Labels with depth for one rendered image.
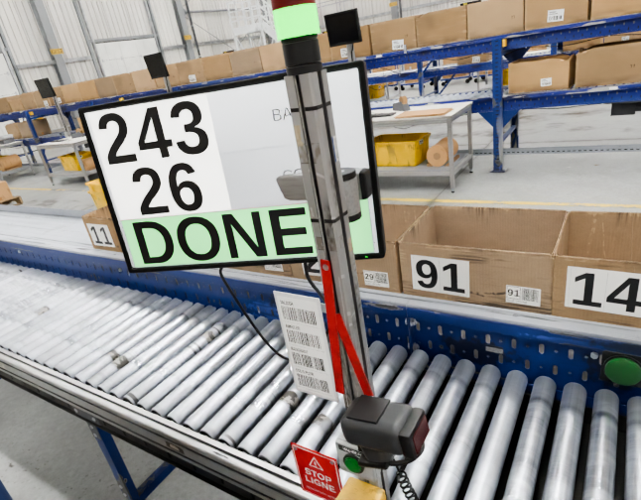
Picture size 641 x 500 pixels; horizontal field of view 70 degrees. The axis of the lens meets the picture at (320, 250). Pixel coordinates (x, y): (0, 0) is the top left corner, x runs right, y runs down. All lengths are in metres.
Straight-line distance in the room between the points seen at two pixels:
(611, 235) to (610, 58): 3.99
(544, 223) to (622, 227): 0.19
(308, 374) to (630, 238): 1.00
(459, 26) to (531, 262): 4.79
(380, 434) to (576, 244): 0.97
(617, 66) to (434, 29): 1.92
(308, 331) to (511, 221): 0.92
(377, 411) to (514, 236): 0.93
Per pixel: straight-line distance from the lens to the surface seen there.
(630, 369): 1.24
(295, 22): 0.56
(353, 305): 0.67
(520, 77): 5.48
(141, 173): 0.85
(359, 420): 0.70
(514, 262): 1.22
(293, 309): 0.71
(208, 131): 0.77
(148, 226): 0.87
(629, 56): 5.36
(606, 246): 1.49
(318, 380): 0.78
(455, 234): 1.55
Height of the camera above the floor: 1.57
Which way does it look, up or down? 24 degrees down
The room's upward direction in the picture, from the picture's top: 10 degrees counter-clockwise
